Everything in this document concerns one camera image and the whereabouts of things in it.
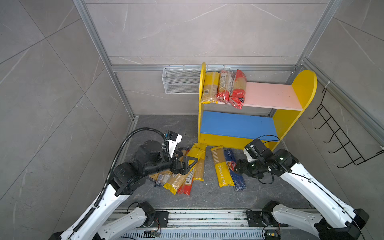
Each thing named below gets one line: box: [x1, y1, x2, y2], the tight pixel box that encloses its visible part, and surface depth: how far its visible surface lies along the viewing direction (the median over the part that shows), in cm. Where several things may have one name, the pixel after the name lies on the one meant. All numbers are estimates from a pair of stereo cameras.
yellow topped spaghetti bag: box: [201, 72, 221, 104], surface depth 74 cm
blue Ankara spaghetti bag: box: [148, 172, 165, 185], surface depth 86 cm
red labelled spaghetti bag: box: [216, 70, 234, 104], surface depth 73 cm
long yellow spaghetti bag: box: [163, 143, 207, 196], surface depth 83 cm
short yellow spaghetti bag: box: [193, 158, 206, 182], surface depth 90 cm
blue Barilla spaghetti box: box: [224, 148, 247, 192], surface depth 85 cm
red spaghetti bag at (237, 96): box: [229, 69, 247, 110], surface depth 71 cm
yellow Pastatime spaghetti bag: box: [211, 145, 235, 188], surface depth 90 cm
